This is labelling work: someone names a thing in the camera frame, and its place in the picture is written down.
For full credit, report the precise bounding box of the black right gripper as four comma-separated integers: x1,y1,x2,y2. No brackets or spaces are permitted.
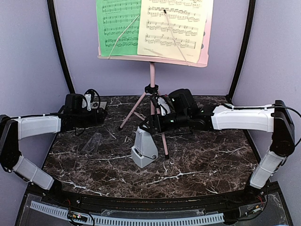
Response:
140,112,190,135

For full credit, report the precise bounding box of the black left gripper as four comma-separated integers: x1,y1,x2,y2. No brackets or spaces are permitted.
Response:
73,107,107,125

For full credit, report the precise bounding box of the white metronome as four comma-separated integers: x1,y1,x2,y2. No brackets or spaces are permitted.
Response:
131,127,158,168

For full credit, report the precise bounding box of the clear metronome front cover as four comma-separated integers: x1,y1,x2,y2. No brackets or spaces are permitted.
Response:
82,132,102,153

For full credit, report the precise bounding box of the pink music stand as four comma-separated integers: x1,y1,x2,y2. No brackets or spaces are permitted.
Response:
95,0,214,160

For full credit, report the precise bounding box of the yellow paper sheet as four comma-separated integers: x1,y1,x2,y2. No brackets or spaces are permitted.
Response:
137,0,213,63

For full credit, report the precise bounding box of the green paper sheet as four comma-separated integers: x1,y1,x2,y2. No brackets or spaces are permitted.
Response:
96,0,147,58

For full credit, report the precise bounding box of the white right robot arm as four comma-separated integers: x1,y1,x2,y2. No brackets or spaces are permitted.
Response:
139,89,297,204

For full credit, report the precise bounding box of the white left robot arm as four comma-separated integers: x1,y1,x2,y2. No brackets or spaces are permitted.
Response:
0,90,107,205

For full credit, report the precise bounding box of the floral patterned coaster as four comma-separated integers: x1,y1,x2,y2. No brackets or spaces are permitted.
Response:
91,101,107,110

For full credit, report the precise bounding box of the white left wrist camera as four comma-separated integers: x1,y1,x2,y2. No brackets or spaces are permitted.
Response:
82,89,101,111

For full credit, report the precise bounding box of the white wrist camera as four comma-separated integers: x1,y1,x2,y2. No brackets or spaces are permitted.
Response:
150,94,171,116
82,89,101,111

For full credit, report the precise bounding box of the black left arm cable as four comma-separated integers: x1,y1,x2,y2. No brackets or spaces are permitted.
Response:
14,88,102,137

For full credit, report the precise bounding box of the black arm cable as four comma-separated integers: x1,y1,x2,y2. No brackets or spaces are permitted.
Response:
223,103,301,170
14,88,102,137

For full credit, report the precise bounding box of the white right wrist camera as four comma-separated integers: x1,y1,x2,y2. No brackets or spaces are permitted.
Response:
150,94,171,116

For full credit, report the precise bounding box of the black left frame post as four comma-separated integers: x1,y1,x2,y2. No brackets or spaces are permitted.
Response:
47,0,75,94

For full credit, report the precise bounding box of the black frame post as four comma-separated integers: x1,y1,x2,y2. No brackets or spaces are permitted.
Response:
226,0,256,103
47,0,75,94

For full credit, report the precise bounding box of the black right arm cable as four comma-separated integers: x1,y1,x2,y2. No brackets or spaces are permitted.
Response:
223,103,301,170

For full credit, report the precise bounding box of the black front rail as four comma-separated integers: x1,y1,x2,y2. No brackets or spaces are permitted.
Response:
22,185,269,213

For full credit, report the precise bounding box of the grey cable duct strip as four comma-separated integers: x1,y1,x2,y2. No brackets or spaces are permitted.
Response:
29,201,224,226

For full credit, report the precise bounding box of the black right frame post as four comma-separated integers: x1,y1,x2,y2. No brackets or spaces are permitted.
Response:
226,0,256,103

